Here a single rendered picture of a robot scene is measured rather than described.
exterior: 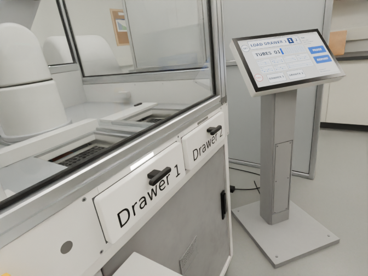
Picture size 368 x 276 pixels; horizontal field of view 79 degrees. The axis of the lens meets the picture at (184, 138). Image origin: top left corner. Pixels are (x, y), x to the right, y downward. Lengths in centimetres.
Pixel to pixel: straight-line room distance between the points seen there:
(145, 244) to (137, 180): 21
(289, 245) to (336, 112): 217
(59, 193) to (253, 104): 191
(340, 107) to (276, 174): 205
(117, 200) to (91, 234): 8
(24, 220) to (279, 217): 148
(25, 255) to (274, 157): 122
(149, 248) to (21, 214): 38
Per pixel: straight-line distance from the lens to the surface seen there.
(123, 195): 49
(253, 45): 123
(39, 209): 43
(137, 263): 55
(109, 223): 49
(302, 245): 161
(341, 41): 352
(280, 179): 151
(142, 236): 64
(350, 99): 335
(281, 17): 204
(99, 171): 46
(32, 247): 44
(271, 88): 111
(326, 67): 137
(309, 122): 209
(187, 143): 67
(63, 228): 46
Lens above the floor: 117
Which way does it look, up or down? 21 degrees down
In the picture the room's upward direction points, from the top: 7 degrees counter-clockwise
